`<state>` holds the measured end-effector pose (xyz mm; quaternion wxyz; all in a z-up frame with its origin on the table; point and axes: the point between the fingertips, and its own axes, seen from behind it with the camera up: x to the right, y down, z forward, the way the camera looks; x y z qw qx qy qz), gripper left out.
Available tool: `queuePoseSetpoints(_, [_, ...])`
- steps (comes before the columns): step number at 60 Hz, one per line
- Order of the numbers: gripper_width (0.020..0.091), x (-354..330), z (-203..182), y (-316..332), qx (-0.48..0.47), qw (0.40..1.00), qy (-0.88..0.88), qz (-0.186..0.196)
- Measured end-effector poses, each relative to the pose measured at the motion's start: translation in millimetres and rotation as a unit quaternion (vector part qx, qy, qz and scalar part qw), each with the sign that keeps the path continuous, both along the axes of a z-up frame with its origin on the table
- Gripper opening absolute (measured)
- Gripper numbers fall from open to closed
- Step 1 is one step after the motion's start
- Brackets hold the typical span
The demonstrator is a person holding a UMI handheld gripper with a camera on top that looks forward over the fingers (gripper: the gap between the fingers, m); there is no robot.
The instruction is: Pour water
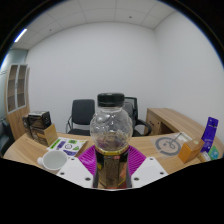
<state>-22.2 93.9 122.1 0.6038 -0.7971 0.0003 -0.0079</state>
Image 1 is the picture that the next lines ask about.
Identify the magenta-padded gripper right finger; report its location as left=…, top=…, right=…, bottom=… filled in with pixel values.
left=128, top=144, right=169, bottom=188

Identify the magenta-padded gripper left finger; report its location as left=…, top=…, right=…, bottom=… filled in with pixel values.
left=56, top=144, right=98, bottom=188

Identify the clear drink bottle black cap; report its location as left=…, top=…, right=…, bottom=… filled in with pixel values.
left=89, top=92, right=134, bottom=190

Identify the white mug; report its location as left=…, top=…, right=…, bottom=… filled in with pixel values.
left=36, top=149, right=69, bottom=174

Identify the printed sticker sheet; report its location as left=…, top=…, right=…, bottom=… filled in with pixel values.
left=46, top=136, right=88, bottom=158

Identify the sheet with round print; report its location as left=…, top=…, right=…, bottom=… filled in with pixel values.
left=149, top=132, right=193, bottom=159

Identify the small orange box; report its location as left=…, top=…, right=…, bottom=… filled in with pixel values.
left=177, top=138, right=205, bottom=164

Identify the wooden side desk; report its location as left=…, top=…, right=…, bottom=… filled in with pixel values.
left=145, top=107, right=214, bottom=138

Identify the brown cardboard carton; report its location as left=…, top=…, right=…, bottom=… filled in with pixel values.
left=22, top=110, right=59, bottom=148

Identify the black office chair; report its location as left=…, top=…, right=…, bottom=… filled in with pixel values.
left=65, top=98, right=97, bottom=136

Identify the grey mesh office chair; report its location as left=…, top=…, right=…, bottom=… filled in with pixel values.
left=123, top=96, right=153, bottom=138

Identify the green packet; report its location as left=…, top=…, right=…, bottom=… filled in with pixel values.
left=208, top=144, right=221, bottom=161

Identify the purple standing box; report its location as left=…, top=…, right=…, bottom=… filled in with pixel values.
left=200, top=116, right=219, bottom=154

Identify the black sofa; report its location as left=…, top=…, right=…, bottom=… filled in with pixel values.
left=0, top=119, right=16, bottom=158

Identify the wooden shelf cabinet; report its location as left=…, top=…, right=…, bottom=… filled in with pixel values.
left=4, top=64, right=31, bottom=141

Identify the ceiling light panel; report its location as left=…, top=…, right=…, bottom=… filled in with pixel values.
left=13, top=28, right=29, bottom=44

